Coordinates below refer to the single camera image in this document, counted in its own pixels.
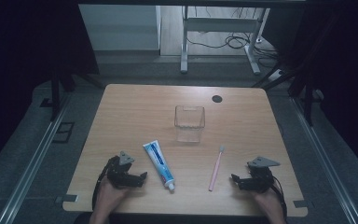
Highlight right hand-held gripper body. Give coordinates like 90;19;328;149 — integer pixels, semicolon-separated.
244;156;282;193

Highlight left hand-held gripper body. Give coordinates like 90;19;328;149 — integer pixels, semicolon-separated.
106;150;140;189

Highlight white and blue toothpaste tube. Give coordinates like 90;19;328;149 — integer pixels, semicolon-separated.
142;139;176;192

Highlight pink toothbrush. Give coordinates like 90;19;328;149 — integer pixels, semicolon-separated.
207;145;226;192

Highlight clear square plastic cup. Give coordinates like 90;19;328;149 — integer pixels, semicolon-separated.
173;105;206;144

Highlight person's left hand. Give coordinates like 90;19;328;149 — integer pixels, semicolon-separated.
92;176;131;217

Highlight person's right hand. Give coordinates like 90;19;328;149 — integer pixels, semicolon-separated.
253;189;285;219

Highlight black metal stand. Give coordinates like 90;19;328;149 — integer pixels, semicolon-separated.
49;63;105;122
251;59;324;127

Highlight black floor tape piece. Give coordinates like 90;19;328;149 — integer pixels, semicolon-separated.
39;97;54;108

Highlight white power strip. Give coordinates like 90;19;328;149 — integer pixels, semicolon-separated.
268;69;285;82

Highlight dark curtain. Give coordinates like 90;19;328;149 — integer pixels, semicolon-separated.
262;0;358;185
0;0;101;175

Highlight white cabinet panel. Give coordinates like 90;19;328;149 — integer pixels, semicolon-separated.
77;4;162;51

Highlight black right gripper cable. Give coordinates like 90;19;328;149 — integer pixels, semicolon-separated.
272;175;289;219

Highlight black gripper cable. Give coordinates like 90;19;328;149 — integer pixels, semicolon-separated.
91;157;115;210
272;175;289;219

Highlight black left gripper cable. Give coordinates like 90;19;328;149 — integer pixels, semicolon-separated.
91;157;115;210

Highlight metal floor rail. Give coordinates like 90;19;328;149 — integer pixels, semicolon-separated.
0;92;73;224
291;96;356;224

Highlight black floor cables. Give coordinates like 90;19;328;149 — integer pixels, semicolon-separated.
186;7;282;70

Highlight white metal desk frame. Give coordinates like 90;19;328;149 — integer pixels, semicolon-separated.
179;5;271;76

